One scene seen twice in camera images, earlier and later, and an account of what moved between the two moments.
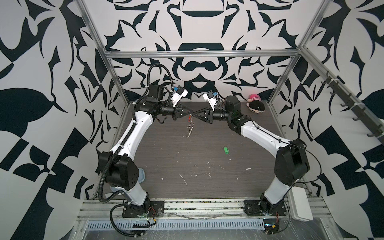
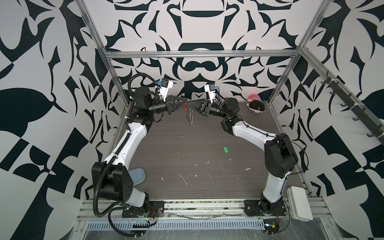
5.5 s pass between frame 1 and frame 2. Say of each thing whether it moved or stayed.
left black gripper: moved
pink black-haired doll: stayed
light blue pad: stayed
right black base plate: stayed
